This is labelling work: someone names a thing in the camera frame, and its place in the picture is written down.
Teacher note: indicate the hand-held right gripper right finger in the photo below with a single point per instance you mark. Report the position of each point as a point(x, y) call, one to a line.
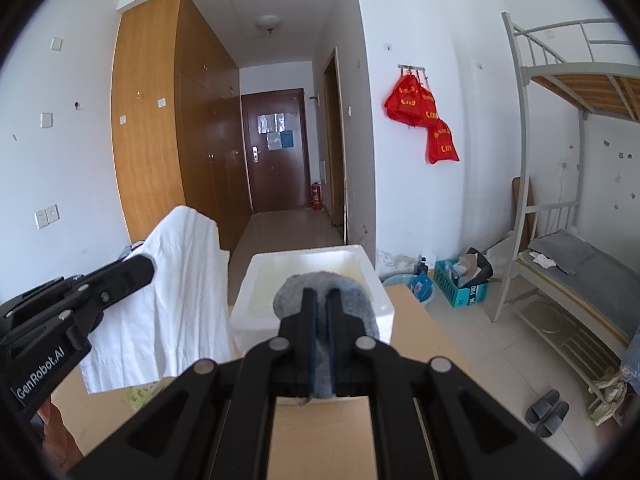
point(345, 355)

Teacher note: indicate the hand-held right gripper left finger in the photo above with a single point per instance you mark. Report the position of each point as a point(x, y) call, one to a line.
point(295, 340)

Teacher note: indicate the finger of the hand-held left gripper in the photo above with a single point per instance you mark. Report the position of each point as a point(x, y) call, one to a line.
point(125, 275)

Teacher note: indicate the grey felt cloth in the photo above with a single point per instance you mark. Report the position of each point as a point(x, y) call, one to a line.
point(320, 285)

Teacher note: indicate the white foam box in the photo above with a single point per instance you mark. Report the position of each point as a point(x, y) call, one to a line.
point(300, 270)

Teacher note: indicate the yellow-green printed packet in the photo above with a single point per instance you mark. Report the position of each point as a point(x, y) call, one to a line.
point(140, 395)

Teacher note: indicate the person's left hand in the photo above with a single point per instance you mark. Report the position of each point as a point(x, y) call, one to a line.
point(60, 435)

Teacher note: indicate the blue plastic basin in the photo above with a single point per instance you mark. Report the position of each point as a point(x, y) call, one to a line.
point(415, 287)

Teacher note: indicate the dark small bottle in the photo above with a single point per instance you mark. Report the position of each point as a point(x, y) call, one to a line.
point(422, 265)

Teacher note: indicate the teal cardboard box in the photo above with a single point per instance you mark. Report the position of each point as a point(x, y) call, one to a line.
point(450, 287)

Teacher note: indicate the red fire extinguisher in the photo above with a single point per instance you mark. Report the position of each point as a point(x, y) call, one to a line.
point(316, 196)

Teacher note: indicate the wooden wardrobe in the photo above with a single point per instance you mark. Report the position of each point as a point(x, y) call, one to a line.
point(165, 125)

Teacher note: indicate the black plastic bag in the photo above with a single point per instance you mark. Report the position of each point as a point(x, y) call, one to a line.
point(477, 262)

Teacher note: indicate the dark brown entry door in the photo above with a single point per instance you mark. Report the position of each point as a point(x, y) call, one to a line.
point(277, 175)

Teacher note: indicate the brown side door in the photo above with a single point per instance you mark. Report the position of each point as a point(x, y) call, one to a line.
point(335, 145)

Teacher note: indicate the white sheet on door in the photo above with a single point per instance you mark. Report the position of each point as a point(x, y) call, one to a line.
point(274, 141)

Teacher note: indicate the blue sheet on door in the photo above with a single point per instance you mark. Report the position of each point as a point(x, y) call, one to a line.
point(288, 139)

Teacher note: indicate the grey slipper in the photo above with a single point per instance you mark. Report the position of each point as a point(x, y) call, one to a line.
point(542, 405)
point(554, 419)

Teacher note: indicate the silvery sheet on door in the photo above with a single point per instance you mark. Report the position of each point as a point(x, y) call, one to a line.
point(272, 122)

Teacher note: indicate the small white cloth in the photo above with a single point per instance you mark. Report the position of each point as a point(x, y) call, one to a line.
point(542, 259)

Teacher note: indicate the leaning wooden board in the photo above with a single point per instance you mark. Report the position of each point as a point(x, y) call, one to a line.
point(519, 205)

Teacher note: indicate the red cloth bag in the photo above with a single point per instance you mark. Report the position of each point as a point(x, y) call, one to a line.
point(402, 102)
point(430, 107)
point(442, 142)

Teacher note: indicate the grey blanket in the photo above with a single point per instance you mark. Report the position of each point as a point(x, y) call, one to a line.
point(560, 252)

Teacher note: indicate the pale crumpled rag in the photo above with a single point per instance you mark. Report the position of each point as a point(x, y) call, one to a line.
point(607, 390)

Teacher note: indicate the round ceiling lamp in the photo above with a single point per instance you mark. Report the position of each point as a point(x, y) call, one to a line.
point(269, 23)

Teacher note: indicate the metal bunk bed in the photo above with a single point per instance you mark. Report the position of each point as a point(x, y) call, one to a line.
point(575, 87)

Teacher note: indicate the double white light switch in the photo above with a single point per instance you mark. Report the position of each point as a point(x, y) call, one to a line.
point(46, 216)

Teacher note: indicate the metal wall hook rack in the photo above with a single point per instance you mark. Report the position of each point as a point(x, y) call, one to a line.
point(411, 67)

